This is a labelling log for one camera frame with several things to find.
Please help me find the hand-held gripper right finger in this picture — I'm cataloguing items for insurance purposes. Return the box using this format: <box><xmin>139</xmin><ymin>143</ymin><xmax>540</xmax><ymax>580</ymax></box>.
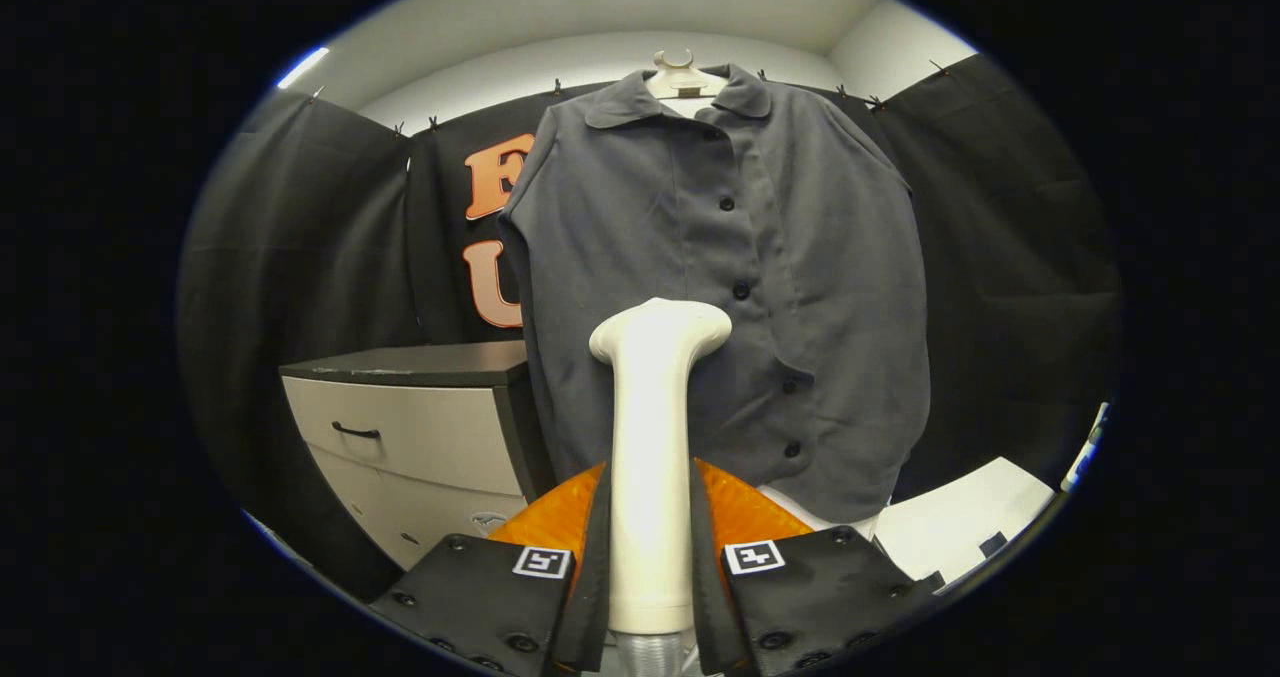
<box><xmin>690</xmin><ymin>459</ymin><xmax>946</xmax><ymax>676</ymax></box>

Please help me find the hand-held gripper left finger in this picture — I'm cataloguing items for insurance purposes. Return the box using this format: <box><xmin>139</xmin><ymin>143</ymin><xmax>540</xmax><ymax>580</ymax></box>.
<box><xmin>370</xmin><ymin>462</ymin><xmax>612</xmax><ymax>676</ymax></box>

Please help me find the white garment steamer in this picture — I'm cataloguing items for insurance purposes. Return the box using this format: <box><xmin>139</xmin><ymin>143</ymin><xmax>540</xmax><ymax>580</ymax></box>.
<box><xmin>588</xmin><ymin>297</ymin><xmax>734</xmax><ymax>677</ymax></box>

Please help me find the grey button-up shirt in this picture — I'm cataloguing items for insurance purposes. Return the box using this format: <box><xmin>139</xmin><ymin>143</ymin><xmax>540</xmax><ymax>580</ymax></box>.
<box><xmin>498</xmin><ymin>62</ymin><xmax>933</xmax><ymax>523</ymax></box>

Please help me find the white side table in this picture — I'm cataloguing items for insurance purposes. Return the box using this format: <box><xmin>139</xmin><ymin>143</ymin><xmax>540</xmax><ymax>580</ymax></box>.
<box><xmin>875</xmin><ymin>457</ymin><xmax>1056</xmax><ymax>588</ymax></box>

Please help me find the grey drawer cabinet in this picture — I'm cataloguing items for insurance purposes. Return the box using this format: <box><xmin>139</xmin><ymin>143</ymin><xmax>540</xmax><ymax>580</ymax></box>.
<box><xmin>278</xmin><ymin>340</ymin><xmax>556</xmax><ymax>573</ymax></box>

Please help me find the small ceiling light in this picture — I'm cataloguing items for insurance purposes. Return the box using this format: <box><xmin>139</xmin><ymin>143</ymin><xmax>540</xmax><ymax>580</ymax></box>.
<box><xmin>275</xmin><ymin>45</ymin><xmax>331</xmax><ymax>90</ymax></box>

